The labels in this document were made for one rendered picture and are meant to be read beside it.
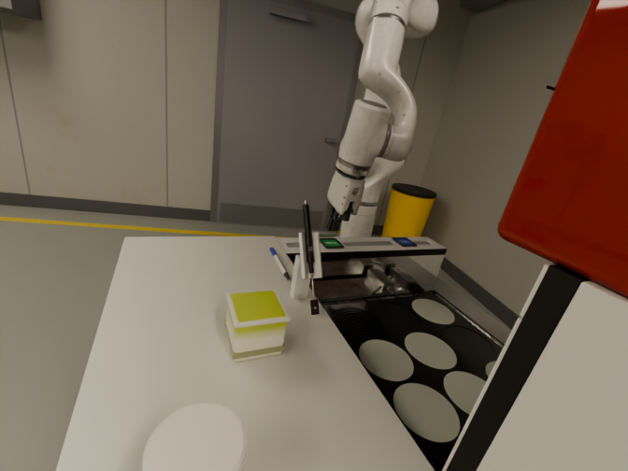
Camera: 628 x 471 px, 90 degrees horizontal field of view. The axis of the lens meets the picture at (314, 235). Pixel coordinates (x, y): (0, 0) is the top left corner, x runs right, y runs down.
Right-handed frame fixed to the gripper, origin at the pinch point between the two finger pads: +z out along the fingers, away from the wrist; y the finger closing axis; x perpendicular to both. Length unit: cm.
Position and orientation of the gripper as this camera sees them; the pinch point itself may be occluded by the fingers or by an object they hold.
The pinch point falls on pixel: (334, 223)
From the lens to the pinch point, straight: 85.1
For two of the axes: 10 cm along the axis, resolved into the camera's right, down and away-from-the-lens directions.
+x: -9.1, 0.0, -4.2
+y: -3.4, -5.9, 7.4
